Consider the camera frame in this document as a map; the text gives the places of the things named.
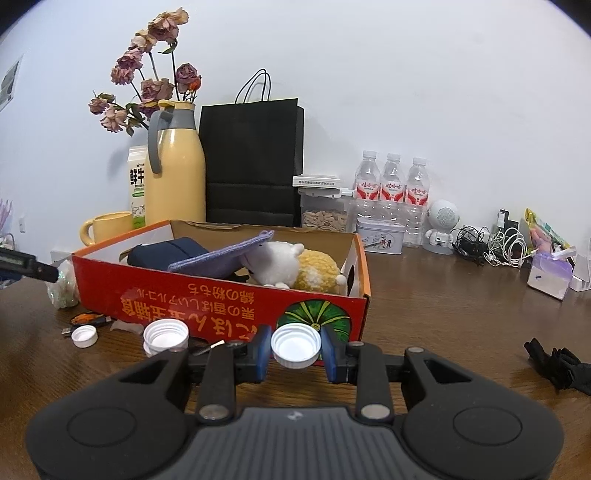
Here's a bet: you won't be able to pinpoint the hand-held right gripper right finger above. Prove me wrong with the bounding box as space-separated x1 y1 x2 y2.
320 327 474 423

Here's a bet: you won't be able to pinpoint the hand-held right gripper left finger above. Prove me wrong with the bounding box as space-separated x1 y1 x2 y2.
117 325 272 423

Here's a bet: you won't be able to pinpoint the white bottle cap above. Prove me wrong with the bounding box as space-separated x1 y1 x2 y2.
71 325 99 348
142 320 190 358
270 323 322 370

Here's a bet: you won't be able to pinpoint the orange cardboard box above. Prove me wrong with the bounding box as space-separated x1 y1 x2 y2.
71 219 372 354

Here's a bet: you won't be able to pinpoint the white yellow plush toy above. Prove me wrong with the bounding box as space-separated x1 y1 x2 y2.
242 241 349 296

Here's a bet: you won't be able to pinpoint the purple knitted cloth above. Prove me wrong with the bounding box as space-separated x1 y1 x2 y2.
167 230 275 280

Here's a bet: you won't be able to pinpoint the navy blue pouch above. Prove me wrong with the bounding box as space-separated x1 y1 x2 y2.
127 237 211 278

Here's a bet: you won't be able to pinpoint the purple decoration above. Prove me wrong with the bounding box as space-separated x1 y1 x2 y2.
0 198 14 250

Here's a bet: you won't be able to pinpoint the thin dark stick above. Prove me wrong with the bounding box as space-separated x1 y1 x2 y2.
188 340 226 357

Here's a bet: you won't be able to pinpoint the small orange black gadget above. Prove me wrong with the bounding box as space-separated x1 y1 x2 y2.
69 313 114 329

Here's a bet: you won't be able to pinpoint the yellow ceramic mug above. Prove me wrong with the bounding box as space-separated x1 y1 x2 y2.
79 211 134 247

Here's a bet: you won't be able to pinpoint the white milk carton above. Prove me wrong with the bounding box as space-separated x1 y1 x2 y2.
127 145 148 230

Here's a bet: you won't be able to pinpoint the silver tin box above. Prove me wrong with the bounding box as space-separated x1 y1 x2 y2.
355 217 406 254

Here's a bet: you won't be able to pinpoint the clear seed container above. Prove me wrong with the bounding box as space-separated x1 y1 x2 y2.
299 191 354 234

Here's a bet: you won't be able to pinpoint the yellow thermos jug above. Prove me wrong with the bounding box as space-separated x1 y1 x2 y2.
145 100 207 227

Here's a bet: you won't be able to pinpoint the small white red box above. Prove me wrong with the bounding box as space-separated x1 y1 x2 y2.
292 174 343 191

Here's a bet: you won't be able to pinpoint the white robot figure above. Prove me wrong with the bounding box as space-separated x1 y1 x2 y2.
422 199 459 256

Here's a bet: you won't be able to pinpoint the black paper bag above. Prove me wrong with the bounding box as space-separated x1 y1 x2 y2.
198 69 305 228

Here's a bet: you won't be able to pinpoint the dried pink roses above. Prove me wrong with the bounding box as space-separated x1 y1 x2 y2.
89 7 203 137

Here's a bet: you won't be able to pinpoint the black glove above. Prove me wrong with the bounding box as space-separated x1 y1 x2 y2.
524 338 591 396

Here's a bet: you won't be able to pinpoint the purple tissue pack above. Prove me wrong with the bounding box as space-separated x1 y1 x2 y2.
527 255 575 301

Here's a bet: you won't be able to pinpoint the colourful snack packets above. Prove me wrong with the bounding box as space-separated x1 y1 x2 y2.
523 208 573 254

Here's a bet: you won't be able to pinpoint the black cable tangle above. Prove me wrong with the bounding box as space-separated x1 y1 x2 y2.
451 225 491 267

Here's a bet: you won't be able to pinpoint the wall notice sheet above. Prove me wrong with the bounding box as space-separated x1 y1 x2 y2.
0 54 24 110

